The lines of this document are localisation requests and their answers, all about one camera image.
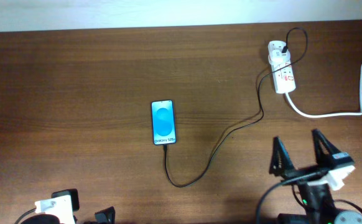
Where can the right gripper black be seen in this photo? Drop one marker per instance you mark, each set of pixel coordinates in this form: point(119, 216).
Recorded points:
point(287, 168)

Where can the white power strip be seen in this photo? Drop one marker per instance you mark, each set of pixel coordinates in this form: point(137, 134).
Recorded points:
point(282, 74)

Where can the blue Galaxy smartphone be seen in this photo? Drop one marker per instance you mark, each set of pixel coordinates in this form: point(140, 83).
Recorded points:
point(163, 122)

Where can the white charger adapter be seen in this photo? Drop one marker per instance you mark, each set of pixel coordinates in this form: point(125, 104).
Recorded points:
point(277, 57)

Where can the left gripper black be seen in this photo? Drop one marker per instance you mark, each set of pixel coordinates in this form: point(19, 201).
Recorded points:
point(102, 218)

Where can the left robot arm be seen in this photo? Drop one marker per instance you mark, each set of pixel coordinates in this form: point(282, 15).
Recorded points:
point(31, 217)

